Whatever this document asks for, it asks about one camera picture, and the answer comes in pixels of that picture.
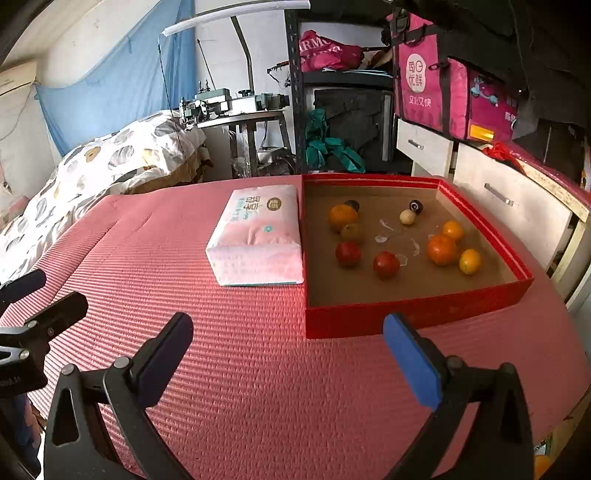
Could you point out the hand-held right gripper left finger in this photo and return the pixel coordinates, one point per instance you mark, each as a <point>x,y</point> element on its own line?
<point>166,364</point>

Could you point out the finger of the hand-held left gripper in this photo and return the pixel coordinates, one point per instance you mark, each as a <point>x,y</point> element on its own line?
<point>23,284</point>
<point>60,311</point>

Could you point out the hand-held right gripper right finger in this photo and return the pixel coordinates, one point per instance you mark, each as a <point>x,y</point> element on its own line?
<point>411,362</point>

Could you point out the red cardboard box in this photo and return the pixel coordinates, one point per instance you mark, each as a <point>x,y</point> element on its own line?
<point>415,314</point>

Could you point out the red tomato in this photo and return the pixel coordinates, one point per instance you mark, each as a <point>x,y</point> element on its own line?
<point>348,254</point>
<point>386,265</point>

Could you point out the large orange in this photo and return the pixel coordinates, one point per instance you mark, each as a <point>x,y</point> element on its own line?
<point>342,217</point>
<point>442,249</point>

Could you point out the small orange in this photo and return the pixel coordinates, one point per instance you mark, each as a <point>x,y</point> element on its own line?
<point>453,230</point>
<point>470,261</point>

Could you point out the large tan fruit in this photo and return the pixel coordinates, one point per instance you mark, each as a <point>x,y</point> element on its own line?
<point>351,234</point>

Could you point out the small tan fruit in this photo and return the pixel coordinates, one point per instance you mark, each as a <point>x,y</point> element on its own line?
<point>406,217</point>

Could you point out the dark plum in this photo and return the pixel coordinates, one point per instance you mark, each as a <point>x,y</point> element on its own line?
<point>354,203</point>
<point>415,206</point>

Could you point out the blue cloth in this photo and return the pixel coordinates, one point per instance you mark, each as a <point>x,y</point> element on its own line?
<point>18,420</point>

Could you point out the clear plastic film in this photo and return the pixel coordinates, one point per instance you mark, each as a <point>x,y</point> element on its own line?
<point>381,238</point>

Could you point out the spotted quilt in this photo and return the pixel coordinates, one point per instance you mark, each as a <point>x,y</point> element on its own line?
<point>92,161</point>

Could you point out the white tissue pack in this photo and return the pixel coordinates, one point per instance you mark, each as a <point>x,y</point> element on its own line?
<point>254,230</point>

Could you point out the printed cardboard carton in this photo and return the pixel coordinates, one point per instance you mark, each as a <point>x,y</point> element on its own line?
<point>545,457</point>

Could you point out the white drawer cabinet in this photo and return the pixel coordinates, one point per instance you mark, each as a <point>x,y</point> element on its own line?
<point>508,207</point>

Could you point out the beige air conditioner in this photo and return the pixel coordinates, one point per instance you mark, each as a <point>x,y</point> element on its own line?
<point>16,76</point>

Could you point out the blue curtain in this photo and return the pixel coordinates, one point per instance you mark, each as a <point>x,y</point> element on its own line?
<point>115,78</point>

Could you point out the red cloth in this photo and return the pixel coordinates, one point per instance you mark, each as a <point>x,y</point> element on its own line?
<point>501,151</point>

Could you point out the green cloth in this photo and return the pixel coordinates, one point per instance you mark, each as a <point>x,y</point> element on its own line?
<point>323,147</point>

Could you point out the black fabric bag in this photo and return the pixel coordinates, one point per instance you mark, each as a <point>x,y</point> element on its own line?
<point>351,120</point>

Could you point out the metal table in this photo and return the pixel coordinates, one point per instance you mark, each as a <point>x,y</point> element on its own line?
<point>249,117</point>

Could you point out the sewing machine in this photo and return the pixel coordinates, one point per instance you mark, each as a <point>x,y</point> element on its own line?
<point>212,99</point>

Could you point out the pink insulated delivery bag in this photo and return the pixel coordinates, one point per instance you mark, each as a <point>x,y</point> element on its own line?
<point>418,83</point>

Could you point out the black metal shelf rack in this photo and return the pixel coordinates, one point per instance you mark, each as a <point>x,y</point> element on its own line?
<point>295,92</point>

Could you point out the pink shopping bag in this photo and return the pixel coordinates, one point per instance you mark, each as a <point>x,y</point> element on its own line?
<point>323,53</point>

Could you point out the white curved lamp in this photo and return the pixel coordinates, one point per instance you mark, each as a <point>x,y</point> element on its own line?
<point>231,14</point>

